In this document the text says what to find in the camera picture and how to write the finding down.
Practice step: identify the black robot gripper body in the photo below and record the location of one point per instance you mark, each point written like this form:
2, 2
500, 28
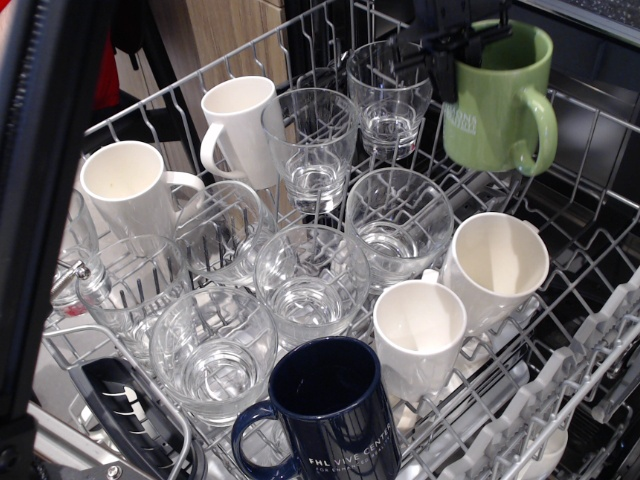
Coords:
448, 25

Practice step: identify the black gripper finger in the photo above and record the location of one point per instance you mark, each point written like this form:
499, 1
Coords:
444, 73
473, 52

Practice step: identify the green ceramic mug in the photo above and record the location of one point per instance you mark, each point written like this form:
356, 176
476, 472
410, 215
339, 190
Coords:
502, 119

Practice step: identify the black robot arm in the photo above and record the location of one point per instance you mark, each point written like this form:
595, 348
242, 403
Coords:
49, 69

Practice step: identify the white mug right side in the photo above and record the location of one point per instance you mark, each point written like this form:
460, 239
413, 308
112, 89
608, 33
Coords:
495, 262

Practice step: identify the tall white mug back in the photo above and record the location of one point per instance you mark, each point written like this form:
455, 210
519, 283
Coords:
235, 145

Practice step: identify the tall white mug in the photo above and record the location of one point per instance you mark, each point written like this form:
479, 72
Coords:
235, 145
129, 186

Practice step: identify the white mug front right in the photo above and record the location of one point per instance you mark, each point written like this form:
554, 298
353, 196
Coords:
419, 327

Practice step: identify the tall white mug left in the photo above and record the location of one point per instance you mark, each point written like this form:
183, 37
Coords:
129, 186

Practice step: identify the navy blue printed mug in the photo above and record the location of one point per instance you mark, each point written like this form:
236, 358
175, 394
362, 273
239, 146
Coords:
327, 395

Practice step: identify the clear glass back right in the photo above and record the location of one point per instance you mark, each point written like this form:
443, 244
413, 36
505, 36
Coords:
391, 87

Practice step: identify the tall clear glass back centre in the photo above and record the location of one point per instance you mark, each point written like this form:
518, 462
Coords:
311, 134

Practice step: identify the clear glass under gripper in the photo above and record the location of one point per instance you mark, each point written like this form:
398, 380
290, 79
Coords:
402, 221

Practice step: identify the clear glass centre left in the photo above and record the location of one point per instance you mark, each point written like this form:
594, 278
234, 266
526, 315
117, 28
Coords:
222, 229

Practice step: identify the person in red shirt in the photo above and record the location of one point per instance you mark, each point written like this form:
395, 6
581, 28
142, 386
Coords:
107, 92

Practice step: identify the grey plastic tine row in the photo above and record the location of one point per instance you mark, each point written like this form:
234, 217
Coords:
545, 405

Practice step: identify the clear glass front left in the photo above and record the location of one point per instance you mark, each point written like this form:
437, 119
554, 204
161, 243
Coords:
131, 283

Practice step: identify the clear glass far left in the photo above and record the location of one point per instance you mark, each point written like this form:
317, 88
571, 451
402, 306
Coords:
80, 242

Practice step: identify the grey wire dishwasher rack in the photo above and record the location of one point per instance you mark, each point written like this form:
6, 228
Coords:
586, 208

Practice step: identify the black rack handle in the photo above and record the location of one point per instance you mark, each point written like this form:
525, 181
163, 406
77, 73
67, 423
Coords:
138, 425

